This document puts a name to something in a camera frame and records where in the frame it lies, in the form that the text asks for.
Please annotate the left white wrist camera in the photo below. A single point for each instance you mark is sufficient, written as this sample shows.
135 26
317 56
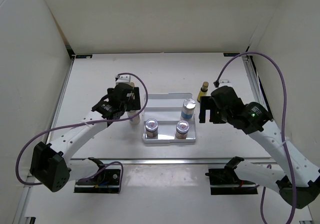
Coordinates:
122 79

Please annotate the tall peppercorn jar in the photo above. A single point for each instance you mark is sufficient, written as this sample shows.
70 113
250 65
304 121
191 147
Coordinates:
188 108
134 117

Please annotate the yellow sauce bottle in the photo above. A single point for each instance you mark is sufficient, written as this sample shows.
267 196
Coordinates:
203 90
133 87

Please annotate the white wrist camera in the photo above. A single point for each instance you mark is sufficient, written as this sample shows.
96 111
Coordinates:
225 83
122 79

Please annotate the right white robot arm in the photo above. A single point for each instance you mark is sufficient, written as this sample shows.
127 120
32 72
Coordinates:
298 181

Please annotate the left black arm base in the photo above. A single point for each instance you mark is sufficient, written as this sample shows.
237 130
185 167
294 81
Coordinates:
107 181

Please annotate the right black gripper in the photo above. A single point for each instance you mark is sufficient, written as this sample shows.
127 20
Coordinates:
207 103

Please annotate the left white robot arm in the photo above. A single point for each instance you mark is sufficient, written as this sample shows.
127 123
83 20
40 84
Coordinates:
51 162

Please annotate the white divided organizer tray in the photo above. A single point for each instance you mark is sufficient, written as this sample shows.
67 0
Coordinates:
166 109

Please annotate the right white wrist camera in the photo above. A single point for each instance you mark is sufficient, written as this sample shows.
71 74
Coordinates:
225 83

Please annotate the short white-lid jar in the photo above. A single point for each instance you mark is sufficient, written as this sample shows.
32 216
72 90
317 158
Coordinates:
151 128
182 129

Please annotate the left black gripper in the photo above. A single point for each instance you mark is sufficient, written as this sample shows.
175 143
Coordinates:
133 104

